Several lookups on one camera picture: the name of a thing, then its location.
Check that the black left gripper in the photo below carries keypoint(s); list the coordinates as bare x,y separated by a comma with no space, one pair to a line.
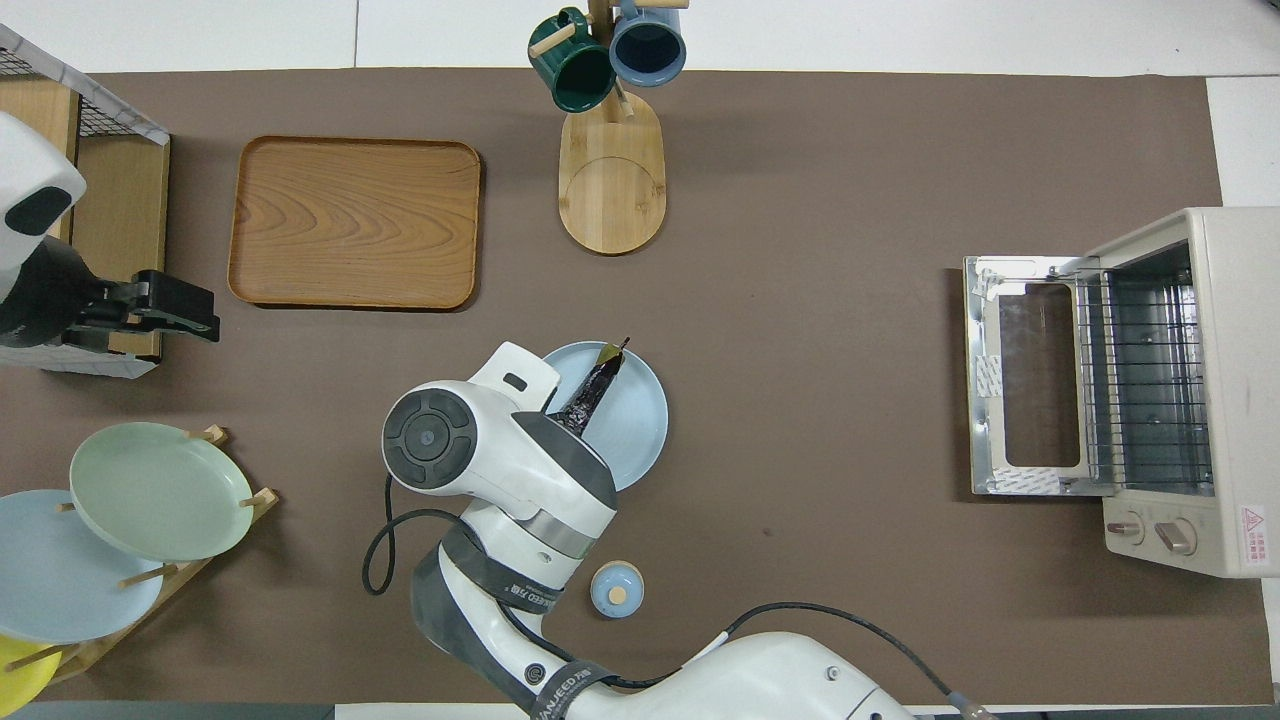
50,290

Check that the dark purple eggplant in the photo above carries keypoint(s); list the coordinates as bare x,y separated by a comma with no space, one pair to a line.
595,385

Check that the light blue ribbed plate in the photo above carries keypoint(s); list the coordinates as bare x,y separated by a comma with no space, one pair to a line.
635,420

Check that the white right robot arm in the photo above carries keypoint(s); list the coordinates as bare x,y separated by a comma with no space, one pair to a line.
480,450

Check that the beige oven knob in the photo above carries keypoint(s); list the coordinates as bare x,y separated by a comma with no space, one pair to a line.
1125,528
1175,537

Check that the white toaster oven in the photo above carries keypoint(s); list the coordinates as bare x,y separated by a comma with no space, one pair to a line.
1240,380

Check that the wooden step shelf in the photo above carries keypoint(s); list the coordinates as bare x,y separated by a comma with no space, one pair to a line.
120,220

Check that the pale green plate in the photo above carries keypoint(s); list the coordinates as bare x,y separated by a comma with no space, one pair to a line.
160,490

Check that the marble pattern cloth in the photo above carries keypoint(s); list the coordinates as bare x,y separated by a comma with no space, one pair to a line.
130,125

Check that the wooden plate rack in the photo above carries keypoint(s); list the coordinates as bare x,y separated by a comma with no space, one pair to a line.
265,498

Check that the wooden serving tray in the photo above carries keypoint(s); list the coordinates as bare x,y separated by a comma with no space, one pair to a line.
355,220

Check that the light blue smooth plate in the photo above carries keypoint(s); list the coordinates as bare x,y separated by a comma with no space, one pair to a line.
60,580

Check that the yellow plate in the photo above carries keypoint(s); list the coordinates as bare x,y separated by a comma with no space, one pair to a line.
20,675

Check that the wooden mug tree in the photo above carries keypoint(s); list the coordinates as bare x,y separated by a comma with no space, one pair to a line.
610,190

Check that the dark green mug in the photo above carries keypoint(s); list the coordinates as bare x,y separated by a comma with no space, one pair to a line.
575,75

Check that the blue mug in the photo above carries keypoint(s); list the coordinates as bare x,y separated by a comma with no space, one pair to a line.
648,50

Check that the brown table mat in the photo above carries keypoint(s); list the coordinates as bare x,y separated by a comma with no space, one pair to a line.
800,150

